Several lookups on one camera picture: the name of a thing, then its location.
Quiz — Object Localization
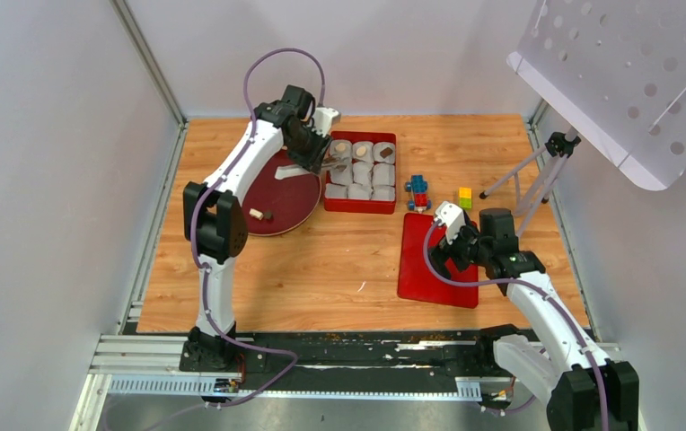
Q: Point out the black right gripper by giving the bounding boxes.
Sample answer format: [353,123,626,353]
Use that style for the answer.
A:
[425,216,490,283]

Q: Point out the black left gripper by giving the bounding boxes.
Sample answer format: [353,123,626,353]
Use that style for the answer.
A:
[287,123,335,178]

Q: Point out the wooden metal food tongs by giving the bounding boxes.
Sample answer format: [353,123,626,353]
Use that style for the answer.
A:
[274,156,351,180]

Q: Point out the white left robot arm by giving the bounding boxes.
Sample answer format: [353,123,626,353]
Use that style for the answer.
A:
[182,100,341,371]

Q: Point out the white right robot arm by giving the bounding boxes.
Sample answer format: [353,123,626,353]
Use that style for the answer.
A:
[423,220,639,430]

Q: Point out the red rectangular chocolate box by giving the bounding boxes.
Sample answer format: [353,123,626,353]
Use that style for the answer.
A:
[323,131,397,215]

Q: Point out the brown square chocolate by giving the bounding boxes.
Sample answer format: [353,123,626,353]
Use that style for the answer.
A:
[380,147,394,159]

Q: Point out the white rectangular chocolate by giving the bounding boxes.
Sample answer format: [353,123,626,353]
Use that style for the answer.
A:
[249,208,263,220]

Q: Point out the yellow green toy block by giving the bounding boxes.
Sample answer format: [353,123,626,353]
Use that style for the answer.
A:
[457,187,473,210]

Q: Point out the red box lid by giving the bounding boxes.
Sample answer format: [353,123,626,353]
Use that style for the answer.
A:
[397,213,479,309]

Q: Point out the round dark red tray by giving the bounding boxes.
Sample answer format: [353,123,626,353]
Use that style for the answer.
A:
[241,150,321,236]

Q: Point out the blue red toy car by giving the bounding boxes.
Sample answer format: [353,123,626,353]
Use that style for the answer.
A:
[404,174,432,213]

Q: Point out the grey tripod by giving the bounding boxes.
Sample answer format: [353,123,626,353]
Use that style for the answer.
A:
[479,130,582,218]

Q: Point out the perforated white light panel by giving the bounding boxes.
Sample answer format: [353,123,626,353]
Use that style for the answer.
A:
[506,1,686,191]

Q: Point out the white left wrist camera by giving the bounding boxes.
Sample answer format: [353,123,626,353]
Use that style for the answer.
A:
[312,107,341,136]

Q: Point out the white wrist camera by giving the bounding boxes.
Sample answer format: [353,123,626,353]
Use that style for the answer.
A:
[312,107,341,136]
[434,201,470,244]

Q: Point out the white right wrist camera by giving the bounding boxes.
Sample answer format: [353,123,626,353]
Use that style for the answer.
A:
[434,201,470,244]

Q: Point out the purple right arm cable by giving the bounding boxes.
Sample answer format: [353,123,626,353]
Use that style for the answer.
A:
[423,221,611,431]

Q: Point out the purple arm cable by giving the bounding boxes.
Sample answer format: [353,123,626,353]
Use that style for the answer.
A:
[423,221,611,431]
[188,47,328,411]

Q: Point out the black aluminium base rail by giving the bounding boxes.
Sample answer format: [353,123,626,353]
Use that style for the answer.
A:
[89,330,530,404]

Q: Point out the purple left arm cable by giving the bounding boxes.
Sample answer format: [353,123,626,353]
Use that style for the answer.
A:
[188,47,328,411]

